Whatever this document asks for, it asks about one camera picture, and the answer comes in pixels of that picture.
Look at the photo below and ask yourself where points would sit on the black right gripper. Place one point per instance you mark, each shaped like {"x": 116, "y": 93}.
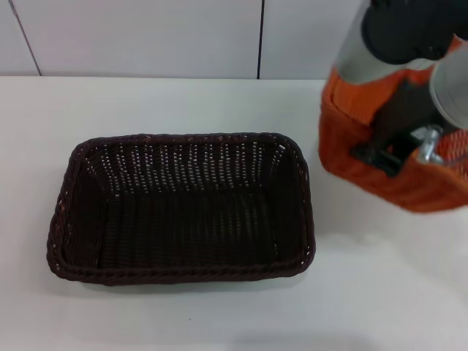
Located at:
{"x": 406, "y": 109}

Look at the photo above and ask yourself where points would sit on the orange wicker basket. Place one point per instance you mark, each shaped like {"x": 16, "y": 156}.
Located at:
{"x": 351, "y": 146}

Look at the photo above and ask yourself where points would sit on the dark brown wicker basket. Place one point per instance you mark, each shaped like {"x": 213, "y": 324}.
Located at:
{"x": 183, "y": 212}

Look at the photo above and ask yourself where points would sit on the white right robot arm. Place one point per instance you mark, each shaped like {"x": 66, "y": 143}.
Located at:
{"x": 451, "y": 87}

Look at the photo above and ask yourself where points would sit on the silver metal gripper bracket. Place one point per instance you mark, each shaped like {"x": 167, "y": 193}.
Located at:
{"x": 429, "y": 144}

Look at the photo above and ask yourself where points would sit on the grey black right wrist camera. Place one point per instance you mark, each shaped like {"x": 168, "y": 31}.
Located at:
{"x": 395, "y": 33}

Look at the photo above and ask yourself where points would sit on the black vertical wall strip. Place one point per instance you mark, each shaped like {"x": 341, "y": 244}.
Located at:
{"x": 261, "y": 36}

